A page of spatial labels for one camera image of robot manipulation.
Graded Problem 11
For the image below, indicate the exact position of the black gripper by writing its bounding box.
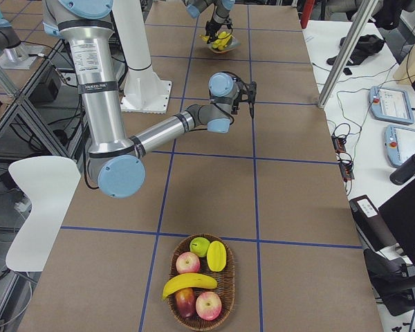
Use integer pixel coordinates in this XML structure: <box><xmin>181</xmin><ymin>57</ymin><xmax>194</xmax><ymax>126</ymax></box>
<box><xmin>230</xmin><ymin>81</ymin><xmax>248</xmax><ymax>115</ymax></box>
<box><xmin>204</xmin><ymin>19</ymin><xmax>228</xmax><ymax>44</ymax></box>

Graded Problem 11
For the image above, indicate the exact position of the yellow banana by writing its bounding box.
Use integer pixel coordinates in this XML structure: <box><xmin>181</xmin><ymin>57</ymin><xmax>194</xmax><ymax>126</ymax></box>
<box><xmin>206</xmin><ymin>241</ymin><xmax>227</xmax><ymax>272</ymax></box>
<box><xmin>162</xmin><ymin>273</ymin><xmax>218</xmax><ymax>300</ymax></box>
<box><xmin>217</xmin><ymin>31</ymin><xmax>232</xmax><ymax>40</ymax></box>
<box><xmin>210</xmin><ymin>39</ymin><xmax>230</xmax><ymax>53</ymax></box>
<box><xmin>199</xmin><ymin>35</ymin><xmax>218</xmax><ymax>44</ymax></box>

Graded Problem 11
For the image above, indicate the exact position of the aluminium frame post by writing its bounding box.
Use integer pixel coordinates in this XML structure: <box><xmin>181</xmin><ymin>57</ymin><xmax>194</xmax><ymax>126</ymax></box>
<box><xmin>317</xmin><ymin>0</ymin><xmax>378</xmax><ymax>109</ymax></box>

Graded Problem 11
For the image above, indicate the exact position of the red apple back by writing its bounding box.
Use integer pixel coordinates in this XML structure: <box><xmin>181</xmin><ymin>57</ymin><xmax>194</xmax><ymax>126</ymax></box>
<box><xmin>176</xmin><ymin>252</ymin><xmax>201</xmax><ymax>274</ymax></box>

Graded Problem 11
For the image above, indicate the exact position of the blue square plate orange rim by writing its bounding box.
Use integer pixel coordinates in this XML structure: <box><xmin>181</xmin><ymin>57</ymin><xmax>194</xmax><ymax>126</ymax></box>
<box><xmin>207</xmin><ymin>35</ymin><xmax>241</xmax><ymax>54</ymax></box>

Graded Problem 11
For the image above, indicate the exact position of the blue teach pendant far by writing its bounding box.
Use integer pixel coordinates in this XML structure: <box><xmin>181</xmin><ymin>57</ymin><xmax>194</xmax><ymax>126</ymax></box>
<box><xmin>369</xmin><ymin>86</ymin><xmax>414</xmax><ymax>125</ymax></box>

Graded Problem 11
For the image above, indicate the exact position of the black monitor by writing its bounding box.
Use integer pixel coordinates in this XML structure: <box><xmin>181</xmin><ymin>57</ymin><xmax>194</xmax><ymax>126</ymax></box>
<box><xmin>379</xmin><ymin>179</ymin><xmax>415</xmax><ymax>265</ymax></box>

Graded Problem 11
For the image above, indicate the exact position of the red apple front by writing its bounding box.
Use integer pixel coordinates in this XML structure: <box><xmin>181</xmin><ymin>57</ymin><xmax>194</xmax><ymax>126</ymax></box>
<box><xmin>196</xmin><ymin>291</ymin><xmax>222</xmax><ymax>321</ymax></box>

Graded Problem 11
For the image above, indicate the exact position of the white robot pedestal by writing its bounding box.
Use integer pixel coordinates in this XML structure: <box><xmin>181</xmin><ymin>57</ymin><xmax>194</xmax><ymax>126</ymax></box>
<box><xmin>112</xmin><ymin>0</ymin><xmax>172</xmax><ymax>114</ymax></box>

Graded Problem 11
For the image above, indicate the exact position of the green apple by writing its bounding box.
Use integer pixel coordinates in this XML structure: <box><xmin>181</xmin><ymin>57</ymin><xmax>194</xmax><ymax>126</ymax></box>
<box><xmin>190</xmin><ymin>237</ymin><xmax>210</xmax><ymax>257</ymax></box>

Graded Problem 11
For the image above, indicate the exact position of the wicker fruit basket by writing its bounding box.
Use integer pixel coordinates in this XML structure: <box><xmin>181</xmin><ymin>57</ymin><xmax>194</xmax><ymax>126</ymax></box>
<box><xmin>164</xmin><ymin>234</ymin><xmax>235</xmax><ymax>331</ymax></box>

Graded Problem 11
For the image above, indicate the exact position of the black water bottle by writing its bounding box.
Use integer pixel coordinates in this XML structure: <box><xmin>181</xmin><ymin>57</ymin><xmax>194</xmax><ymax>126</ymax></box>
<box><xmin>389</xmin><ymin>154</ymin><xmax>415</xmax><ymax>185</ymax></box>

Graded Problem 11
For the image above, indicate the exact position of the red apple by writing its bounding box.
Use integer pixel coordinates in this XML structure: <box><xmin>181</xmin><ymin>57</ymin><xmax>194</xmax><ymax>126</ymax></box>
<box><xmin>176</xmin><ymin>252</ymin><xmax>201</xmax><ymax>274</ymax></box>
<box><xmin>196</xmin><ymin>291</ymin><xmax>222</xmax><ymax>321</ymax></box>

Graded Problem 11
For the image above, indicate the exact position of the black cloth bag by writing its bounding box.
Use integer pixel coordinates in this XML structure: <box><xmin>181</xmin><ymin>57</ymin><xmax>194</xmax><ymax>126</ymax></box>
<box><xmin>346</xmin><ymin>35</ymin><xmax>385</xmax><ymax>66</ymax></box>

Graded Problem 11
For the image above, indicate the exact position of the small black device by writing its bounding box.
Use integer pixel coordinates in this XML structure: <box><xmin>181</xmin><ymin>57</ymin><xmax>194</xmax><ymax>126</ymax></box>
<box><xmin>343</xmin><ymin>68</ymin><xmax>353</xmax><ymax>75</ymax></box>

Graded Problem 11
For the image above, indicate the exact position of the blue teach pendant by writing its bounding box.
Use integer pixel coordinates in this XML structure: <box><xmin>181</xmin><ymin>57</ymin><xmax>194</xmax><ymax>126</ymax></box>
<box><xmin>369</xmin><ymin>86</ymin><xmax>414</xmax><ymax>125</ymax></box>
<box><xmin>385</xmin><ymin>124</ymin><xmax>415</xmax><ymax>167</ymax></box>

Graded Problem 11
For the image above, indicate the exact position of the blue teach pendant near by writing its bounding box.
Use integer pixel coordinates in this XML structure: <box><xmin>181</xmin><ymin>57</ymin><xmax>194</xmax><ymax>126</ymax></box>
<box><xmin>385</xmin><ymin>124</ymin><xmax>415</xmax><ymax>167</ymax></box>

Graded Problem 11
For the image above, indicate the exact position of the red yellow mango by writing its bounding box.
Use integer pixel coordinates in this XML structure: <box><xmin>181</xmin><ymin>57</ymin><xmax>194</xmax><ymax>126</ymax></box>
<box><xmin>174</xmin><ymin>288</ymin><xmax>196</xmax><ymax>318</ymax></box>

